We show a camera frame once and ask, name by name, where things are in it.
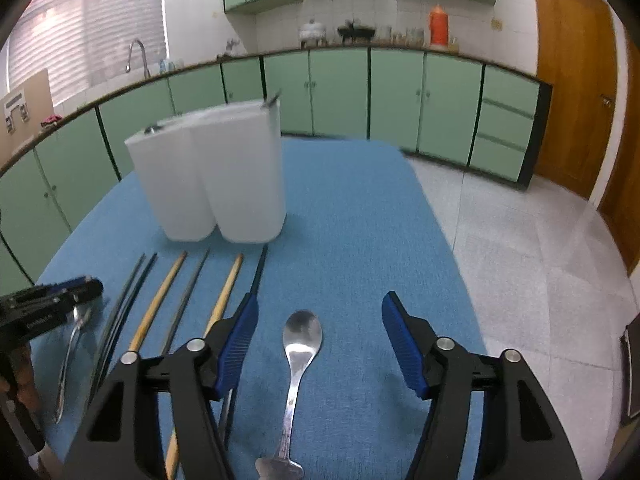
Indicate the dark chair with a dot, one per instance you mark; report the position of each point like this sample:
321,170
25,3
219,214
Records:
631,375

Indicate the wooden chopstick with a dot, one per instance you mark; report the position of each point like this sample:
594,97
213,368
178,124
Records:
160,300
225,295

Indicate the metal spoon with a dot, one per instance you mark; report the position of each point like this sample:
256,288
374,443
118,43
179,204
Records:
301,335
75,340

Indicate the person's left hand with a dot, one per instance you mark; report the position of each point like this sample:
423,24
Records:
22,385

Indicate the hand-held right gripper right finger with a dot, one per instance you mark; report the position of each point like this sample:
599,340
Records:
400,335

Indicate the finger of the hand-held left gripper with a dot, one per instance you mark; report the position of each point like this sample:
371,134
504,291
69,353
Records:
70,282
87,292

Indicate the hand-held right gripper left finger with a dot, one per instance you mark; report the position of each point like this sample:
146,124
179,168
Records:
240,340

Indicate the wooden door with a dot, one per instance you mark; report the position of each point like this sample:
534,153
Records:
627,185
570,85

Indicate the white utensil holder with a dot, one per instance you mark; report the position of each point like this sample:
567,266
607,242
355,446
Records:
235,175

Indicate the white pot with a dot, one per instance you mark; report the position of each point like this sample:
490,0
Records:
313,30

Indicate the orange thermos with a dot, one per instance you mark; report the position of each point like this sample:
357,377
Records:
438,27

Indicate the green base cabinets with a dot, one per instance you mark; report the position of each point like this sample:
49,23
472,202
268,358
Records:
340,95

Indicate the cardboard box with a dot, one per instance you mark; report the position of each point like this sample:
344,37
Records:
35,100

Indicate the dark chopstick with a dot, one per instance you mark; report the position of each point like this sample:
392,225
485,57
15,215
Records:
260,270
143,280
126,292
272,99
187,295

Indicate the black wok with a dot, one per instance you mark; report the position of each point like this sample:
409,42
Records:
356,33

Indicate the metal faucet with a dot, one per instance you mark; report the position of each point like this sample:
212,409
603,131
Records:
146,65

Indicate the window blinds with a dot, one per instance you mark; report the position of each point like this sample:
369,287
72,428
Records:
90,20

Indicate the red cloth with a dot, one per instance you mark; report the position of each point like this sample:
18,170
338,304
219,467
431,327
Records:
50,120

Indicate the blue tablecloth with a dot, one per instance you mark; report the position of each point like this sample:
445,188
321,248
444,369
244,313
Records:
350,240

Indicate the row of glass jars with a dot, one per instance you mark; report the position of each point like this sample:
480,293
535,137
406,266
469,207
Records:
400,36

